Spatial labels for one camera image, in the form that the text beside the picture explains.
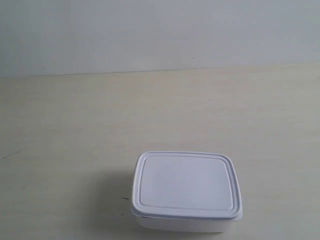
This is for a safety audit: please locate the white lidded plastic container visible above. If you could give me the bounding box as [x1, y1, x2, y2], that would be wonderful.
[131, 151, 243, 233]

